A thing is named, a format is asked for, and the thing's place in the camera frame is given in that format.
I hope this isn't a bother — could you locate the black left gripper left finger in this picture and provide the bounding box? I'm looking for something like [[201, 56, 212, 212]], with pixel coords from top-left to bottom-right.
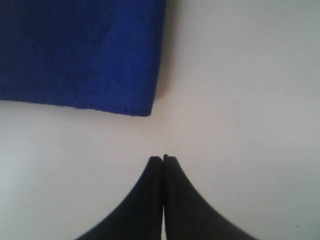
[[78, 156, 163, 240]]

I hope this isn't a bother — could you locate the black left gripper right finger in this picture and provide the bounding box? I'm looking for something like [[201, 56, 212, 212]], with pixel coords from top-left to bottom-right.
[[162, 155, 255, 240]]

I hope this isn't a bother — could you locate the blue microfiber towel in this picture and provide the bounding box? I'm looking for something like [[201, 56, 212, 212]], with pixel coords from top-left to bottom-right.
[[0, 0, 166, 117]]

